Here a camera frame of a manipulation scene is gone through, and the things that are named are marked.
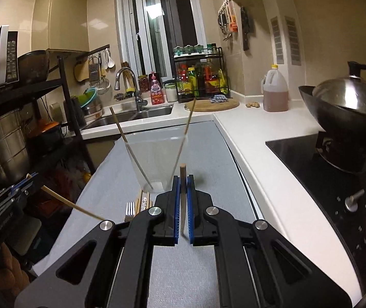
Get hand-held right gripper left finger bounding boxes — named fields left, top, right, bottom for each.
left=14, top=176, right=182, bottom=308

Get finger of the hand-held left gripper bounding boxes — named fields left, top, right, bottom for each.
left=10, top=172, right=40, bottom=190
left=0, top=184, right=40, bottom=206

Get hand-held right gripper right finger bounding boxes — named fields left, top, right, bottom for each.
left=187, top=175, right=353, bottom=308

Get brown wooden chopstick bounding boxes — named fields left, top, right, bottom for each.
left=180, top=163, right=187, bottom=235

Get person's left hand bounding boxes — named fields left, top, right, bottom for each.
left=0, top=244, right=31, bottom=299

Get large steel stockpot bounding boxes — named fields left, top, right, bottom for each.
left=0, top=109, right=31, bottom=183

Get silver metal fork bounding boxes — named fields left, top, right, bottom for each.
left=124, top=200, right=137, bottom=222

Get dark pot with orange rim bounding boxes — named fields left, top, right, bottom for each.
left=30, top=120, right=64, bottom=151

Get grey table mat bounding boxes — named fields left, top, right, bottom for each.
left=32, top=121, right=264, bottom=308

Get black metal storage rack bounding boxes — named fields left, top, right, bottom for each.
left=0, top=56, right=97, bottom=199

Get steel basin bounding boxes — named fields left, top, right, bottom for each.
left=83, top=101, right=104, bottom=117

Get stainless steel sink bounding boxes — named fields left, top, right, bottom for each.
left=83, top=104, right=174, bottom=130

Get green and blue bowls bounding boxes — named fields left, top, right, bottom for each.
left=78, top=87, right=99, bottom=108

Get round wooden cutting board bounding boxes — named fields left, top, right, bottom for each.
left=184, top=98, right=240, bottom=112

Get dark mixing bowl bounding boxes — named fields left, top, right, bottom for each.
left=17, top=50, right=50, bottom=84

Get black glass cooktop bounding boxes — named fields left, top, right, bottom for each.
left=265, top=131, right=366, bottom=296

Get white lidded jar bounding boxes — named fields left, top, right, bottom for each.
left=164, top=83, right=177, bottom=102

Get chrome kitchen faucet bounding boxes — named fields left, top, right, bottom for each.
left=115, top=68, right=148, bottom=111

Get pink dish soap bottle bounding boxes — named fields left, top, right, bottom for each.
left=149, top=71, right=167, bottom=105

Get small hanging wooden board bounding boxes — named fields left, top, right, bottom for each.
left=74, top=61, right=90, bottom=82

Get metal box grater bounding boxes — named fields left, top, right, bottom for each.
left=89, top=56, right=101, bottom=85

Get row of sauce bottles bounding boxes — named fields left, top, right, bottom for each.
left=176, top=59, right=228, bottom=98

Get cooking oil jug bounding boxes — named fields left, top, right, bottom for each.
left=261, top=65, right=289, bottom=112

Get silver cooktop knob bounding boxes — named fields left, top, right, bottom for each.
left=345, top=190, right=365, bottom=212

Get row of green spice jars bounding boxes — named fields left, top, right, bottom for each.
left=174, top=43, right=218, bottom=56

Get black wok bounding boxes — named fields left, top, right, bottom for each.
left=298, top=85, right=366, bottom=174

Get white framed window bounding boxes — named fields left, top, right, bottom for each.
left=120, top=0, right=206, bottom=81

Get black cleaver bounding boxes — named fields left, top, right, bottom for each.
left=241, top=6, right=251, bottom=51

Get hanging metal kitchen tools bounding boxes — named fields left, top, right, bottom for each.
left=218, top=5, right=231, bottom=41

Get orange peeler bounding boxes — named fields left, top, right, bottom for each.
left=229, top=2, right=238, bottom=32

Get steel wok lid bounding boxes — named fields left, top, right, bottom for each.
left=311, top=61, right=366, bottom=110

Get wall shelf with hooks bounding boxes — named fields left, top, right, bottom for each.
left=46, top=44, right=110, bottom=59

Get black wire spice rack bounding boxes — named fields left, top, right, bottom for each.
left=173, top=47, right=229, bottom=104

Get wall vent grille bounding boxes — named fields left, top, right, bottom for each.
left=285, top=16, right=301, bottom=66
left=270, top=16, right=283, bottom=65

